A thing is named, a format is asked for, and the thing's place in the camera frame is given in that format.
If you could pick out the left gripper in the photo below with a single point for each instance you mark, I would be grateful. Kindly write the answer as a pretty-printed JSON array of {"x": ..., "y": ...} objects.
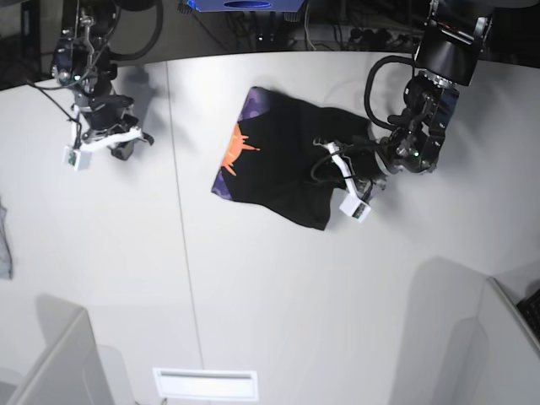
[{"x": 363, "y": 165}]

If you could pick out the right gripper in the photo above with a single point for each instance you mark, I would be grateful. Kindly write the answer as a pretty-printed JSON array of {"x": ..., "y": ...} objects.
[{"x": 109, "y": 114}]

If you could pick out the black T-shirt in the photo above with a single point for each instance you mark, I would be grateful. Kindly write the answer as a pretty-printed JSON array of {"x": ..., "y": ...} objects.
[{"x": 270, "y": 155}]

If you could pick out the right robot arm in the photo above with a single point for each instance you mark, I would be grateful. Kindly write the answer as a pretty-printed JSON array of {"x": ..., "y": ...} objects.
[{"x": 84, "y": 64}]

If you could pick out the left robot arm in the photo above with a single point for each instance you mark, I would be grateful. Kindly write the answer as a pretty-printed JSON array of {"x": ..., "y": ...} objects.
[{"x": 447, "y": 55}]

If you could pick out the grey cloth at left edge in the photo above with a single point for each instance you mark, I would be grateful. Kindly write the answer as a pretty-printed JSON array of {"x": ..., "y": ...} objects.
[{"x": 6, "y": 261}]

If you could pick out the blue box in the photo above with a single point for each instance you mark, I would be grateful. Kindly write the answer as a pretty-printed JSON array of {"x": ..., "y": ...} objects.
[{"x": 207, "y": 6}]

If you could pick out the black keyboard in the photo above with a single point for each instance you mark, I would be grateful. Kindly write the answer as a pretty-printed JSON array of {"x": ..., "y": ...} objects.
[{"x": 530, "y": 311}]

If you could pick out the white box lower left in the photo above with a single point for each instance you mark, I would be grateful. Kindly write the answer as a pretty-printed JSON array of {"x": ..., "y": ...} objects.
[{"x": 60, "y": 362}]

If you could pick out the white box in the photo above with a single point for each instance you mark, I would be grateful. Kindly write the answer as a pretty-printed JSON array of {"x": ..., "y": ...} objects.
[
  {"x": 60, "y": 362},
  {"x": 492, "y": 357}
]

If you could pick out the white box lower right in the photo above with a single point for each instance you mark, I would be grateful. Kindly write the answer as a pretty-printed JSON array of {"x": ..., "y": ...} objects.
[{"x": 492, "y": 357}]

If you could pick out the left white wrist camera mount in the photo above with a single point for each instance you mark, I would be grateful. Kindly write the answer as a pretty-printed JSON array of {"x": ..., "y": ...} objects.
[{"x": 356, "y": 203}]

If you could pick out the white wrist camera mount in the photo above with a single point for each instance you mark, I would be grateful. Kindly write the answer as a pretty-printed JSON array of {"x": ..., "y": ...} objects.
[
  {"x": 78, "y": 154},
  {"x": 356, "y": 203}
]

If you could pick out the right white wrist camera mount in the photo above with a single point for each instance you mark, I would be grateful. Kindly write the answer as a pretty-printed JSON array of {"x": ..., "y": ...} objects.
[{"x": 78, "y": 154}]

